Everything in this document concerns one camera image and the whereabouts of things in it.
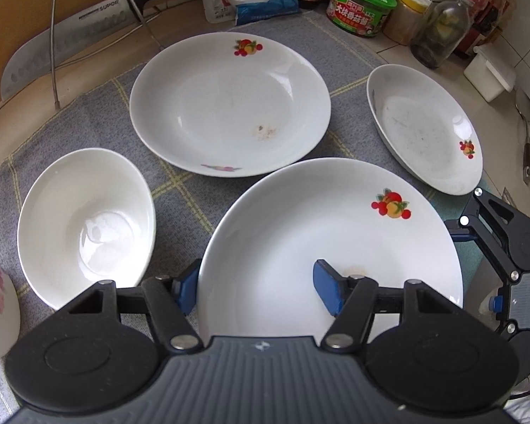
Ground steel cleaver black handle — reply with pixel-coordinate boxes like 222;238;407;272
0;0;227;102

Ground wooden cutting board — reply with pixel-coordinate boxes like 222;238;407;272
0;0;222;120

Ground small white fruit-print plate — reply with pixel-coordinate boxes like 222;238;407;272
366;64;484;196

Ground green-lid sauce jar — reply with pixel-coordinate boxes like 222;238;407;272
326;0;398;39

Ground metal spatula wooden handle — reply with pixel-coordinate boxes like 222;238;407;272
514;88;530;186

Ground clear glass bottle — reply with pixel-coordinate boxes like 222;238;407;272
410;0;475;70

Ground metal wire rack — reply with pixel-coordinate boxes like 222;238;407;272
51;0;166;111

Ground white plastic packet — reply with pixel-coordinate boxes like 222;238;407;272
202;0;240;24

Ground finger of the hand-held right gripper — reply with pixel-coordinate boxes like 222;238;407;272
444;189;519;282
488;282;519;336

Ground white plastic container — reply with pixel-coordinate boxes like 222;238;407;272
464;44;517;102

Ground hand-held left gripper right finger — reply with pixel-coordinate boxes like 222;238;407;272
313;258;451;354

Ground plain white bowl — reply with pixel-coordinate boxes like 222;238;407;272
17;148;156;311

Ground large white fruit-print plate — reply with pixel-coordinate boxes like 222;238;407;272
200;158;464;341

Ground red-label sauce bottle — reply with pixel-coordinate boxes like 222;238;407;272
453;0;491;58

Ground yellow-lid jar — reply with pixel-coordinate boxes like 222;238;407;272
382;0;430;46

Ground grey checked cloth mat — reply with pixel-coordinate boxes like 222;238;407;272
0;11;482;416

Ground dark sauce bottle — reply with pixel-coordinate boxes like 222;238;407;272
486;0;519;45

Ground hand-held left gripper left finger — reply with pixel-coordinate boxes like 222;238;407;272
66;258;204;354

